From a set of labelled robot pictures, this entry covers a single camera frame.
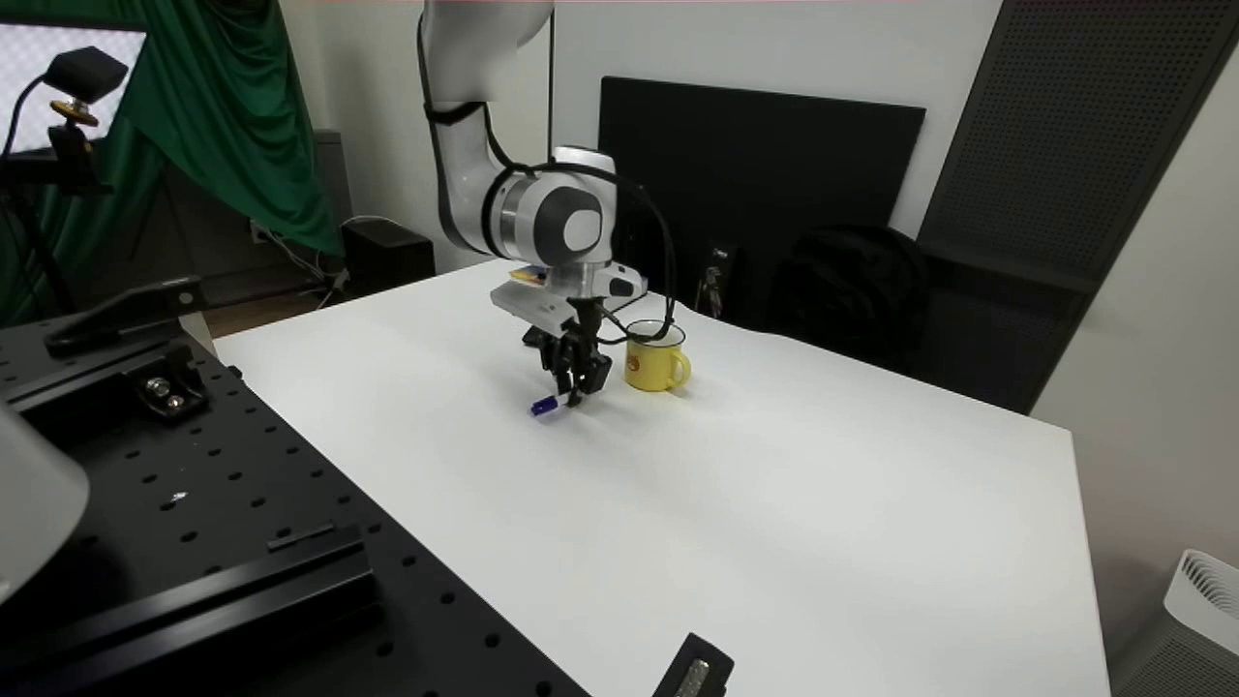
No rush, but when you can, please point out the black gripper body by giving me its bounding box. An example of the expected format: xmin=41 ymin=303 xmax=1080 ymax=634
xmin=544 ymin=292 xmax=612 ymax=344

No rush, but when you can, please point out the yellow enamel mug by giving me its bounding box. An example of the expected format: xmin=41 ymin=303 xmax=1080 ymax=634
xmin=621 ymin=319 xmax=696 ymax=398

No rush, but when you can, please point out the black speaker box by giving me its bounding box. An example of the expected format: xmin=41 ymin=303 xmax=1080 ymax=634
xmin=338 ymin=215 xmax=438 ymax=297

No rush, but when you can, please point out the large black monitor screen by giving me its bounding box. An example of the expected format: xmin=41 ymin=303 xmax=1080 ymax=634
xmin=596 ymin=69 xmax=930 ymax=330

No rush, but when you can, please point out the black office chair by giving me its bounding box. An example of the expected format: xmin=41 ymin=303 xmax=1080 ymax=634
xmin=769 ymin=221 xmax=938 ymax=375

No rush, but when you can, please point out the black perforated breadboard table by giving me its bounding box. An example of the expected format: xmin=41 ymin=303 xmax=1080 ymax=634
xmin=0 ymin=312 xmax=593 ymax=697

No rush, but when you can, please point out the green curtain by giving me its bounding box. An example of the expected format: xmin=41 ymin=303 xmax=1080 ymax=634
xmin=0 ymin=0 xmax=349 ymax=330

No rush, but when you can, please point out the dark leaning panel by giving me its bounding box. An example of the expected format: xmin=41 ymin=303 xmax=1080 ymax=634
xmin=898 ymin=0 xmax=1239 ymax=419

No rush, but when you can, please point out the white rounded shade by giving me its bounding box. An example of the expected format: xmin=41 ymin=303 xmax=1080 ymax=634
xmin=0 ymin=398 xmax=98 ymax=609

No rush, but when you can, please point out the bright window pane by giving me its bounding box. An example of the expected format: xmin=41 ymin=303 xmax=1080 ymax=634
xmin=0 ymin=21 xmax=150 ymax=162

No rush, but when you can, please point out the white box appliance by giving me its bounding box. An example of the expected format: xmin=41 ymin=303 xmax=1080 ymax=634
xmin=1109 ymin=548 xmax=1239 ymax=697

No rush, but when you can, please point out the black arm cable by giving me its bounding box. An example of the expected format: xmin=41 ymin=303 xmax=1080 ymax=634
xmin=593 ymin=175 xmax=683 ymax=349

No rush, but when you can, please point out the small camera on tripod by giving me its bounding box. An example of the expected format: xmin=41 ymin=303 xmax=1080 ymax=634
xmin=692 ymin=241 xmax=734 ymax=323

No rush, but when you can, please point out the small black metal mount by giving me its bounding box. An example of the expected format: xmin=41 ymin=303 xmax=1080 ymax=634
xmin=136 ymin=366 xmax=214 ymax=425

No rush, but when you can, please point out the black camera on stand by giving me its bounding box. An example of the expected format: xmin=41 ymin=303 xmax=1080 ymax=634
xmin=0 ymin=42 xmax=136 ymax=202

